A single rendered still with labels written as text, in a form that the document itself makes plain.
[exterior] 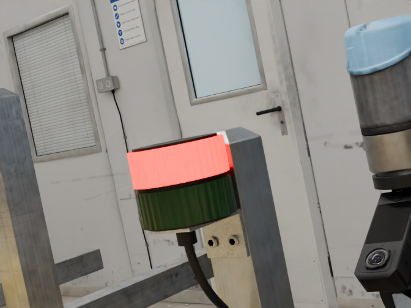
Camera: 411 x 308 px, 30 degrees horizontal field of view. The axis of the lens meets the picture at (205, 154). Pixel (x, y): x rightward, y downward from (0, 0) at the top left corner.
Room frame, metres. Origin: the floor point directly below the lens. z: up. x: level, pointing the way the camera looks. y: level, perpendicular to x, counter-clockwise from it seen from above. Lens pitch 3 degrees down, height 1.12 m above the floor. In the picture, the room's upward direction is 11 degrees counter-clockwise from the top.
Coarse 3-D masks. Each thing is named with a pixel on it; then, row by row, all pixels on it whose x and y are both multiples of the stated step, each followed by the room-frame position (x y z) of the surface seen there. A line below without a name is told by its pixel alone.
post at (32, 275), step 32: (0, 96) 0.65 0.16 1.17; (0, 128) 0.65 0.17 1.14; (0, 160) 0.64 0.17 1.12; (32, 160) 0.67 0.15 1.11; (0, 192) 0.64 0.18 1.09; (32, 192) 0.66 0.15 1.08; (0, 224) 0.65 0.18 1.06; (32, 224) 0.66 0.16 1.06; (0, 256) 0.66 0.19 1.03; (32, 256) 0.65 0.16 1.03; (32, 288) 0.65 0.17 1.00
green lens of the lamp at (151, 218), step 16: (160, 192) 0.44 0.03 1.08; (176, 192) 0.43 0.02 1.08; (192, 192) 0.44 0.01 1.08; (208, 192) 0.44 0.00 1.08; (224, 192) 0.45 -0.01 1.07; (144, 208) 0.45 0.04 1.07; (160, 208) 0.44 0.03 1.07; (176, 208) 0.44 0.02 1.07; (192, 208) 0.44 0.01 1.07; (208, 208) 0.44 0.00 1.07; (224, 208) 0.44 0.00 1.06; (144, 224) 0.45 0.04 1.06; (160, 224) 0.44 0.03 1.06; (176, 224) 0.44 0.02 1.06; (192, 224) 0.43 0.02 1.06
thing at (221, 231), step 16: (160, 144) 0.45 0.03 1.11; (176, 144) 0.44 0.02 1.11; (224, 176) 0.45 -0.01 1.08; (144, 192) 0.45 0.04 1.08; (208, 224) 0.45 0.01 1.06; (224, 224) 0.48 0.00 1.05; (240, 224) 0.47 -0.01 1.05; (192, 240) 0.46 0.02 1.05; (208, 240) 0.49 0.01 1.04; (224, 240) 0.48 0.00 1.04; (240, 240) 0.48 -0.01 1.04; (192, 256) 0.46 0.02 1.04; (208, 256) 0.50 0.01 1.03; (224, 256) 0.49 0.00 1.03; (240, 256) 0.48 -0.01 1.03; (208, 288) 0.46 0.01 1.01; (224, 304) 0.47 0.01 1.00
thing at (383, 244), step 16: (400, 192) 0.76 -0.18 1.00; (384, 208) 0.75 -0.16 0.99; (400, 208) 0.74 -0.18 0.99; (384, 224) 0.74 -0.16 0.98; (400, 224) 0.72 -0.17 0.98; (368, 240) 0.73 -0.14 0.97; (384, 240) 0.72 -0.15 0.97; (400, 240) 0.71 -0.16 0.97; (368, 256) 0.71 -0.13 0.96; (384, 256) 0.70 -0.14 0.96; (400, 256) 0.69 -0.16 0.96; (368, 272) 0.70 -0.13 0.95; (384, 272) 0.69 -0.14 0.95; (400, 272) 0.68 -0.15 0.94; (368, 288) 0.70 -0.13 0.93; (384, 288) 0.69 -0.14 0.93; (400, 288) 0.69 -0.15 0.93
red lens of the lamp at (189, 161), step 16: (192, 144) 0.44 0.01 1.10; (208, 144) 0.44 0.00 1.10; (224, 144) 0.46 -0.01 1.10; (128, 160) 0.46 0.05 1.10; (144, 160) 0.44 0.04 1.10; (160, 160) 0.44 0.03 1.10; (176, 160) 0.43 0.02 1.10; (192, 160) 0.44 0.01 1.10; (208, 160) 0.44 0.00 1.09; (224, 160) 0.45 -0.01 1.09; (144, 176) 0.44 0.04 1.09; (160, 176) 0.44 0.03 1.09; (176, 176) 0.43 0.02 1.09; (192, 176) 0.44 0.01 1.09; (208, 176) 0.44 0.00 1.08
